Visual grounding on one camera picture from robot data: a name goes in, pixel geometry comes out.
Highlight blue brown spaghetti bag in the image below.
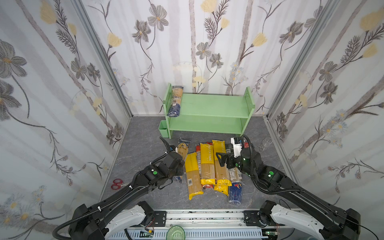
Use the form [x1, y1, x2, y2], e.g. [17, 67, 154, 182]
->
[175, 138, 191, 184]

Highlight yellow spaghetti bag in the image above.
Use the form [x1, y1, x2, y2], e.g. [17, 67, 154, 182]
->
[212, 140, 232, 196]
[200, 144, 216, 186]
[185, 153, 203, 200]

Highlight blue clear spaghetti bag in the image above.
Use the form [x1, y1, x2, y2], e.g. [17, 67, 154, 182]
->
[168, 86, 184, 118]

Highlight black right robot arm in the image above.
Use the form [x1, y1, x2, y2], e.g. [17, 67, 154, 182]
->
[215, 146, 363, 240]

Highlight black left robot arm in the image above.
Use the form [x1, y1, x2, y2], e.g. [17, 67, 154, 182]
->
[52, 137, 185, 240]

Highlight green wooden two-tier shelf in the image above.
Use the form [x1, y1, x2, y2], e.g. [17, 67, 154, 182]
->
[165, 87, 256, 139]

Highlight small green plastic cup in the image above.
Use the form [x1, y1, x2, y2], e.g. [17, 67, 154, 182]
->
[158, 120, 169, 138]

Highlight clear blue-end spaghetti bag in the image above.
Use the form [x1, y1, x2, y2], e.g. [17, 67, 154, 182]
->
[228, 168, 243, 206]

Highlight green round lens cap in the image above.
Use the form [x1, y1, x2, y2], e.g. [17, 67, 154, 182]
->
[166, 226, 186, 240]

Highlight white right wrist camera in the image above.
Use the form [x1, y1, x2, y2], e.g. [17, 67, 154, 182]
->
[231, 137, 244, 158]

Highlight clear wire stand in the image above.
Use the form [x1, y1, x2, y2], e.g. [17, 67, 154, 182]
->
[257, 137, 273, 152]

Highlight red handled scissors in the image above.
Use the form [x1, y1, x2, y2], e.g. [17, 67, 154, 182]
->
[111, 179, 124, 190]

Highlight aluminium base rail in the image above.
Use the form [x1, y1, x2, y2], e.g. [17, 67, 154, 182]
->
[101, 204, 324, 240]

